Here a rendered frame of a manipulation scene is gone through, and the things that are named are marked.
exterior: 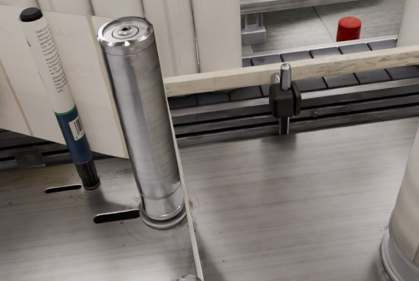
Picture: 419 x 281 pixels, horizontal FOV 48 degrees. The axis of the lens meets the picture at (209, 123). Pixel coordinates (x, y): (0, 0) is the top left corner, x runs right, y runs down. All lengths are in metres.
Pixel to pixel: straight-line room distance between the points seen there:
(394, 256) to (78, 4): 0.37
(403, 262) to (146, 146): 0.21
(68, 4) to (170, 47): 0.11
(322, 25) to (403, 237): 0.48
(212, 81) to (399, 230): 0.26
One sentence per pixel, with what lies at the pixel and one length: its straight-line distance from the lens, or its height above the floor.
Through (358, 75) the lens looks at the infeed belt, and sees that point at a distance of 0.59.
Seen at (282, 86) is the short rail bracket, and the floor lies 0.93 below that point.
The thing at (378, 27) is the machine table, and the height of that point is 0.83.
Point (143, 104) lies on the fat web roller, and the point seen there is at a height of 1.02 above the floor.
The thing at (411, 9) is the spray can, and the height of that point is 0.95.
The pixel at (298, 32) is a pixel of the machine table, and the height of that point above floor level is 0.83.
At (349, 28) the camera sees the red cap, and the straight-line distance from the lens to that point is 0.73.
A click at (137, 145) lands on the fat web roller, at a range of 0.36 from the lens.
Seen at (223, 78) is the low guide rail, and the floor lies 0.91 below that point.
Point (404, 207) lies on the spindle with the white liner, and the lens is 0.36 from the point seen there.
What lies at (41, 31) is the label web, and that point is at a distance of 0.37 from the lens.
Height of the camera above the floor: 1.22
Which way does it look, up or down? 41 degrees down
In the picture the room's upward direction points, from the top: 6 degrees counter-clockwise
